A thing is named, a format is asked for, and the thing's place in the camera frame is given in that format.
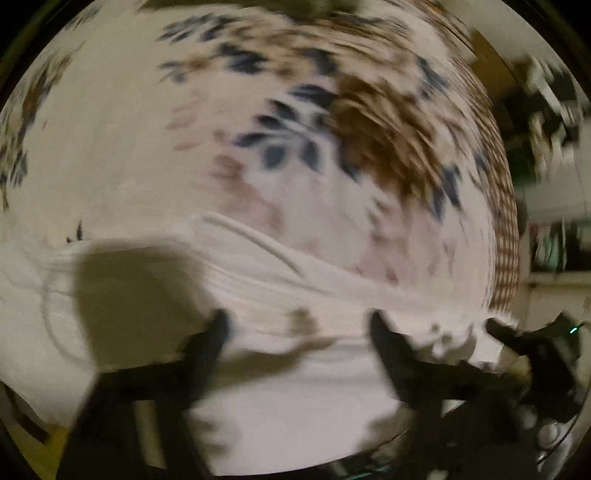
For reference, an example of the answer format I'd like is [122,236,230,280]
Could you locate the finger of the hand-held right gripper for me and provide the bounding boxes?
[486,318,536,358]

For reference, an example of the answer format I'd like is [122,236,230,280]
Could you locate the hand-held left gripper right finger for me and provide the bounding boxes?
[370,312,527,480]

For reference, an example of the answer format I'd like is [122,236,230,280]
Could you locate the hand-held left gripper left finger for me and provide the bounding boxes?
[56,309,232,480]

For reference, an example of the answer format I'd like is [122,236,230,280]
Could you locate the cluttered white shelf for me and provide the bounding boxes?
[501,44,591,324]

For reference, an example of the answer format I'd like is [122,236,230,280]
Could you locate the white pants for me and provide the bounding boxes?
[0,213,509,476]

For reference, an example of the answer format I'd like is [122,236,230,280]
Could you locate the floral printed bed sheet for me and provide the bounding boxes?
[0,0,522,319]

